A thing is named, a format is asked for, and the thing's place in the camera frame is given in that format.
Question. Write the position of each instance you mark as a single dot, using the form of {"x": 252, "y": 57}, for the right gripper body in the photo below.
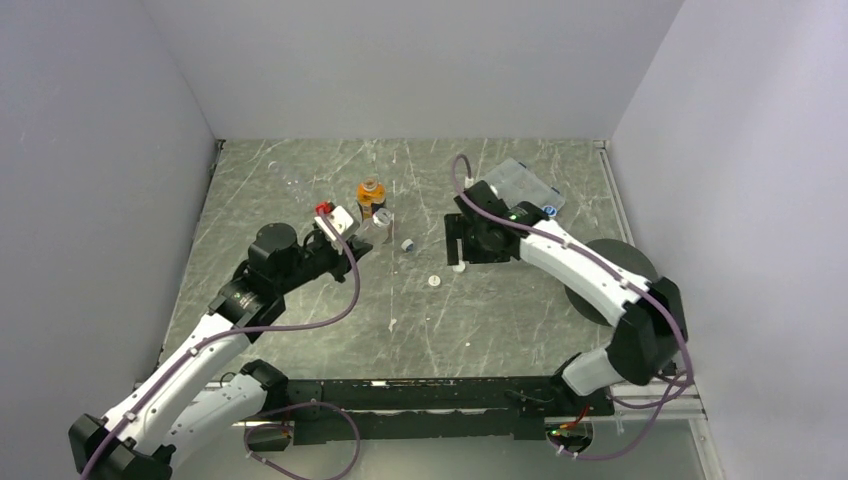
{"x": 475, "y": 249}

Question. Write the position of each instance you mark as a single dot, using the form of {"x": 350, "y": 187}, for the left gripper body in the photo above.
{"x": 317, "y": 259}

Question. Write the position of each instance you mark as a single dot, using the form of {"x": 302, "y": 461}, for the short clear plastic bottle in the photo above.
{"x": 377, "y": 230}

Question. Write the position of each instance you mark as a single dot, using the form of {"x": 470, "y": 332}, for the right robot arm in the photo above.
{"x": 646, "y": 316}

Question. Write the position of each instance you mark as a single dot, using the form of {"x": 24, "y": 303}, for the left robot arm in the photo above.
{"x": 170, "y": 415}

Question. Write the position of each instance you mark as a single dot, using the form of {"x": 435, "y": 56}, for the orange juice bottle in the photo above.
{"x": 370, "y": 197}

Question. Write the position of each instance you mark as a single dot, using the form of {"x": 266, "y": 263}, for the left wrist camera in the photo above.
{"x": 336, "y": 224}

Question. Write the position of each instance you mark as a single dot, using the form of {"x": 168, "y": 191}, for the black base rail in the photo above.
{"x": 520, "y": 407}

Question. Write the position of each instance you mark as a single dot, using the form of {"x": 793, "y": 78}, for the aluminium frame rail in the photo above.
{"x": 659, "y": 400}

